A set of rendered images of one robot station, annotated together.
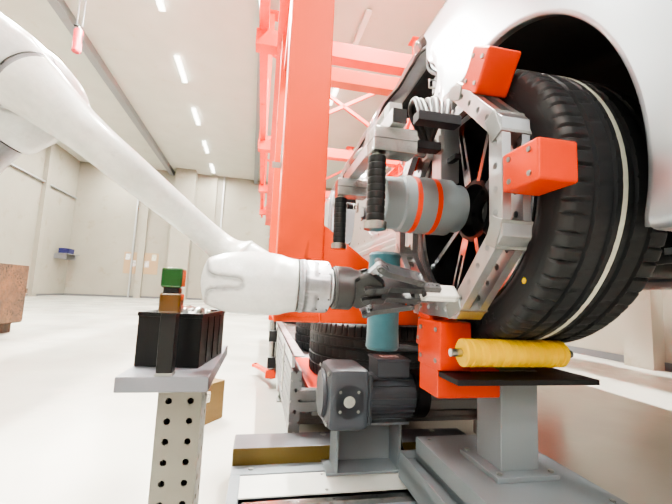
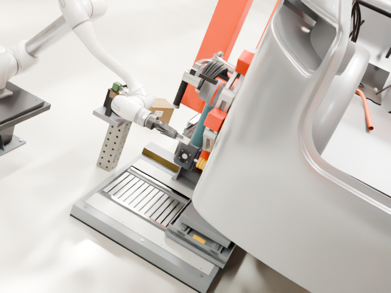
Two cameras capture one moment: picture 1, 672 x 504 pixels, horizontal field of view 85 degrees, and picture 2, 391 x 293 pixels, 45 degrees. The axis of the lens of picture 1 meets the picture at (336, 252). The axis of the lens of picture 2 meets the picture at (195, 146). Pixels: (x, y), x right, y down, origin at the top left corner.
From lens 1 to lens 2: 1.94 m
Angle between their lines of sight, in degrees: 39
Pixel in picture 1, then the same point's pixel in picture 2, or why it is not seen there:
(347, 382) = (186, 148)
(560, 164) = (212, 124)
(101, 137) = (95, 51)
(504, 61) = (245, 65)
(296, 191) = (211, 40)
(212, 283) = (113, 105)
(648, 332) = not seen: outside the picture
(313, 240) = not seen: hidden behind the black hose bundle
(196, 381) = (114, 123)
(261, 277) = (124, 110)
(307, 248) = not seen: hidden behind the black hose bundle
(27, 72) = (80, 29)
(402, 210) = (205, 97)
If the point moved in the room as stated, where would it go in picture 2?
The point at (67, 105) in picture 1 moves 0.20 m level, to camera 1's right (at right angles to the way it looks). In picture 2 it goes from (88, 40) to (118, 59)
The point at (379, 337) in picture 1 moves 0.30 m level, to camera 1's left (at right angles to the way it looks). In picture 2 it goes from (194, 139) to (153, 112)
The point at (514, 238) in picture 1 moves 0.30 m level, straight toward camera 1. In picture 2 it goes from (208, 136) to (153, 134)
